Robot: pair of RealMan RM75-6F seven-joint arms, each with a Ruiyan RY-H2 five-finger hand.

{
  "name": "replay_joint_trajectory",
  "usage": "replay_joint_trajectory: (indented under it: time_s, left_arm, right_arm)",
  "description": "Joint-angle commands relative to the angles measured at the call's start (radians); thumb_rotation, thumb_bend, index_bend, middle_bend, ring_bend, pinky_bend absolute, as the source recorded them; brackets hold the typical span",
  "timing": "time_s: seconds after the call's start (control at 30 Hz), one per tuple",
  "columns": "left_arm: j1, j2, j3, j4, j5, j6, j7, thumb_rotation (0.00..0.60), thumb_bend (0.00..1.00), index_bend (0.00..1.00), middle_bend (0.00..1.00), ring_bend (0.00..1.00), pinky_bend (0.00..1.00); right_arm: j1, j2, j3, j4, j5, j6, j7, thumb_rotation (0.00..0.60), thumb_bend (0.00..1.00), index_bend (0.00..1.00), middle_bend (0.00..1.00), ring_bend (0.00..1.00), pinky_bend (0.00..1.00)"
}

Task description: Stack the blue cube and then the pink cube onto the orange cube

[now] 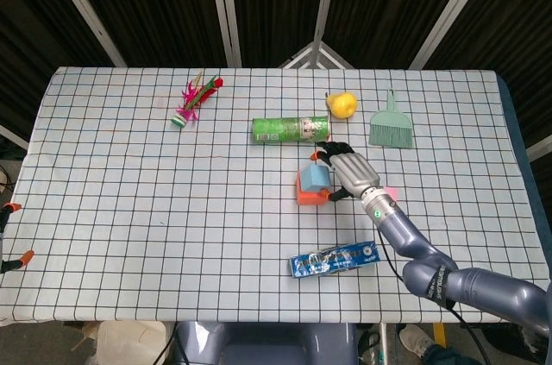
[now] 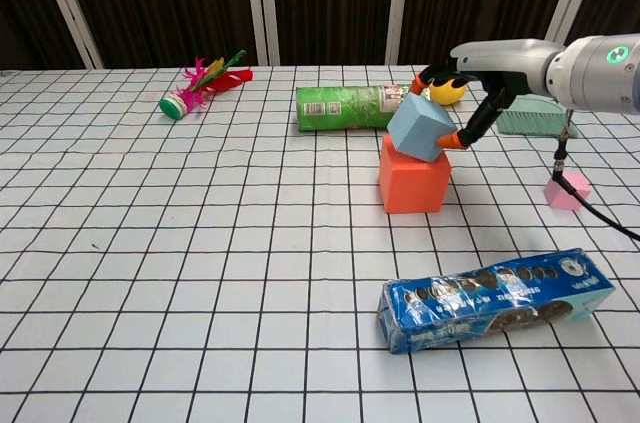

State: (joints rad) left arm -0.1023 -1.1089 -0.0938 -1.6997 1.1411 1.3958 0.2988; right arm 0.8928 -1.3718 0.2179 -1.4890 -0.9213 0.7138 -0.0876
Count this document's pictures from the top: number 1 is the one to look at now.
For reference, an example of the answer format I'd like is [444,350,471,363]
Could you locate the green hand brush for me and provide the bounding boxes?
[368,87,414,150]

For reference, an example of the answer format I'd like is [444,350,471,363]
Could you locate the green chips can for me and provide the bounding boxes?
[252,116,332,147]

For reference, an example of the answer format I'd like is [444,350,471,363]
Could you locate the white checkered tablecloth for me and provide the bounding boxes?
[0,65,552,326]

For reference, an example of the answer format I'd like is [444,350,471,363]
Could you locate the large orange foam cube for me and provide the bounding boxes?
[295,170,331,206]

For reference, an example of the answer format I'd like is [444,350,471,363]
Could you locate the grey sneaker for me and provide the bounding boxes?
[397,324,436,359]

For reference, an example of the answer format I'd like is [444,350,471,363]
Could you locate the blue cookie box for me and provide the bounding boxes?
[289,240,382,280]

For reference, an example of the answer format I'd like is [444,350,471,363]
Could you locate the black printed arm strap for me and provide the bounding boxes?
[424,263,458,310]

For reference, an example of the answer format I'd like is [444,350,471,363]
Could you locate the metal table leg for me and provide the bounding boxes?
[378,322,392,365]

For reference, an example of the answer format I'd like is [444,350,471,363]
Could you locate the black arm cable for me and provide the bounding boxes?
[377,230,492,365]

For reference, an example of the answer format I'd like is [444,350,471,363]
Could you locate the yellow pear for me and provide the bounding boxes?
[325,91,359,120]

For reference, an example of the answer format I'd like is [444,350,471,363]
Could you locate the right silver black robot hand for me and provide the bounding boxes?
[310,140,383,203]

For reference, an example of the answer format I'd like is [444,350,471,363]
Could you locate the medium blue foam cube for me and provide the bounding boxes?
[300,164,333,193]

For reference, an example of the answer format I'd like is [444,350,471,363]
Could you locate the white triangular frame foot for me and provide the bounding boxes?
[279,40,356,70]

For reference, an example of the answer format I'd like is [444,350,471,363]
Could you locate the pink red feather shuttlecock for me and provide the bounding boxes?
[170,69,225,129]

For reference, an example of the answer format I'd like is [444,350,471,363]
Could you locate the dark trouser leg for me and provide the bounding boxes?
[420,343,475,365]

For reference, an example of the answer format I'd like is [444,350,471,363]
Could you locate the grey-blue robot torso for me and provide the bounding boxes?
[173,321,359,365]

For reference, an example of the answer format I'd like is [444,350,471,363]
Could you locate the white plastic bucket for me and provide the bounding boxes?
[95,320,170,365]

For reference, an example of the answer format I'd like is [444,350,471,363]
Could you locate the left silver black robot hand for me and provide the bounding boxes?
[0,203,35,275]

